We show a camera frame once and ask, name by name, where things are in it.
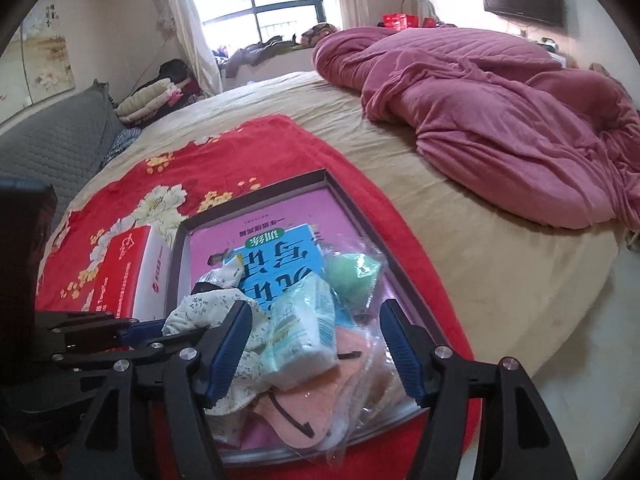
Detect stack of folded clothes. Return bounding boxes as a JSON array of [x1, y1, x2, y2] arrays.
[[114, 59, 203, 123]]

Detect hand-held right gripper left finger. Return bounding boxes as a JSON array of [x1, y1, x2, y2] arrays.
[[62, 300, 253, 480]]

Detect grey quilted headboard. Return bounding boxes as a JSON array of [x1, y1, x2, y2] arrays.
[[0, 80, 126, 221]]

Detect white teal tissue pack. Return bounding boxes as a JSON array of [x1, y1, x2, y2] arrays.
[[262, 272, 338, 391]]

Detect brown patterned cloth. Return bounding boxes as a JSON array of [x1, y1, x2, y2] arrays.
[[294, 23, 343, 47]]

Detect grey clothes pile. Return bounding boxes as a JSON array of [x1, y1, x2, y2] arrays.
[[220, 35, 298, 78]]

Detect blue patterned cloth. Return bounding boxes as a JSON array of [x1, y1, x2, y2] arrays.
[[102, 127, 143, 168]]

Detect floral wall painting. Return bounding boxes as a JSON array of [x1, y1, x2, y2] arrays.
[[0, 0, 76, 126]]

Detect white side cabinet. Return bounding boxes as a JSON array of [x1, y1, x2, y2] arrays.
[[540, 35, 573, 68]]

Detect pink quilt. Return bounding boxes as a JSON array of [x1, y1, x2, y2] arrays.
[[312, 27, 640, 231]]

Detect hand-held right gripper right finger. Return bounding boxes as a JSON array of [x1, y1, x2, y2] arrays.
[[378, 299, 571, 480]]

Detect white floral cloth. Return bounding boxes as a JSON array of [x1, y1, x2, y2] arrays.
[[162, 267, 273, 418]]

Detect purple book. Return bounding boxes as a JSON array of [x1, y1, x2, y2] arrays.
[[162, 170, 451, 466]]

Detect red floral blanket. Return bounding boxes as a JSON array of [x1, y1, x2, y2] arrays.
[[35, 114, 476, 480]]

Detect pink book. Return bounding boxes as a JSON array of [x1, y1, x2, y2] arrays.
[[187, 187, 426, 456]]

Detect bed with beige sheet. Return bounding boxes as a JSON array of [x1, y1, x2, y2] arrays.
[[65, 70, 631, 381]]

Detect red gift bags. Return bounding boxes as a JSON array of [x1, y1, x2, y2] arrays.
[[382, 11, 438, 31]]

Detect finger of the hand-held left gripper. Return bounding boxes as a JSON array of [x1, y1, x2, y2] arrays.
[[34, 310, 168, 348], [50, 337, 198, 373]]

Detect green puff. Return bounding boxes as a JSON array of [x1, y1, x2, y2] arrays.
[[322, 250, 386, 311]]

